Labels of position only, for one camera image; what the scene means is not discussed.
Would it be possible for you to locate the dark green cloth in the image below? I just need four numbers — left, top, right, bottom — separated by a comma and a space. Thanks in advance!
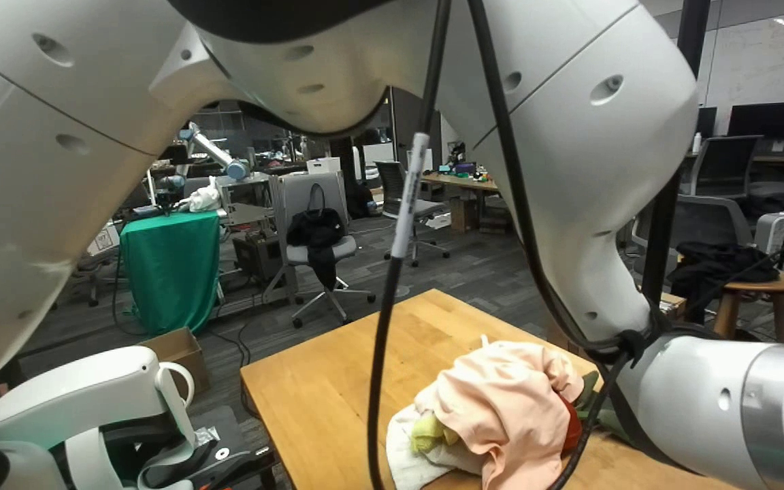
577, 371, 602, 416

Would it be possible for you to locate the red orange round object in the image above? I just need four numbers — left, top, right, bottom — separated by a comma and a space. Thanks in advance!
562, 401, 584, 457

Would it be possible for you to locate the black garment on stool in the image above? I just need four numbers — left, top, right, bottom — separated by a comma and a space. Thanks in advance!
670, 243, 780, 322

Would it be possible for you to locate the white cloth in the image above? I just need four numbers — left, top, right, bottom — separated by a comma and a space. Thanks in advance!
388, 405, 482, 490

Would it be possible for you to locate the black vertical pole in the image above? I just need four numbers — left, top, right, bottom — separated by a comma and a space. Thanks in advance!
644, 0, 713, 313

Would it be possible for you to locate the green draped table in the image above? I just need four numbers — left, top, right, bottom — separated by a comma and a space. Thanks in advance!
121, 212, 220, 336

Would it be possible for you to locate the yellow-green microfiber cloth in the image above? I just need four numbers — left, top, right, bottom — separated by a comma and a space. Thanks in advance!
408, 415, 461, 455

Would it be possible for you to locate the round wooden stool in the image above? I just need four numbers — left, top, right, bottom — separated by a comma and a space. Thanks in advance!
713, 273, 784, 337

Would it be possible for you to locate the light pink garment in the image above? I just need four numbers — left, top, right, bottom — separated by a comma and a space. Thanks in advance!
414, 341, 584, 490

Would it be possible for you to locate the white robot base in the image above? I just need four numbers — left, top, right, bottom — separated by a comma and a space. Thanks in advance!
0, 347, 275, 490

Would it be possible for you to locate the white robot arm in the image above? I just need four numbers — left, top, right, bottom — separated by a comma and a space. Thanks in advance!
0, 0, 784, 487

